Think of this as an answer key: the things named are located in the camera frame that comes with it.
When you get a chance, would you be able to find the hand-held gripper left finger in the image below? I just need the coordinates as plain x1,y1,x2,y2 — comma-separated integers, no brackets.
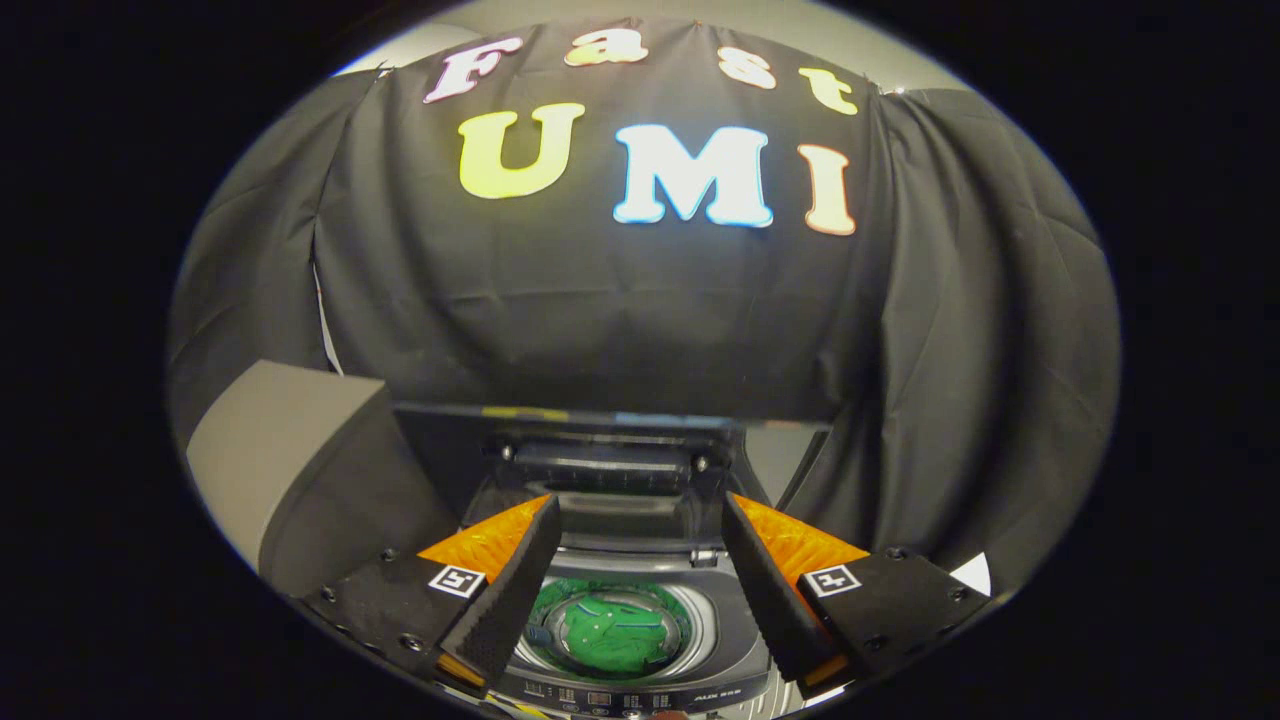
298,495,563,701

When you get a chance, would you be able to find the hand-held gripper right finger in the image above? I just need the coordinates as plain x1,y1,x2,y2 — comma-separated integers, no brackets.
720,493,1001,701

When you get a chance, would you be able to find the green polo shirt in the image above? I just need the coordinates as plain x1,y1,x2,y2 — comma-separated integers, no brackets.
530,578,691,673

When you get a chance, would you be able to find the grey washing machine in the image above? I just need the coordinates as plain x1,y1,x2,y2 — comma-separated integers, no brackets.
460,480,801,716

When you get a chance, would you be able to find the white sheet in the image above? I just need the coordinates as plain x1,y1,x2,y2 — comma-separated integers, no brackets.
948,552,993,598

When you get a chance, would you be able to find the black backdrop cloth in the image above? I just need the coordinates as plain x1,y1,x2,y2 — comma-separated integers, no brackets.
165,20,1121,591

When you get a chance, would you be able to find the grey cabinet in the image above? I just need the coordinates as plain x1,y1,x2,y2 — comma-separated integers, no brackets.
185,360,461,599

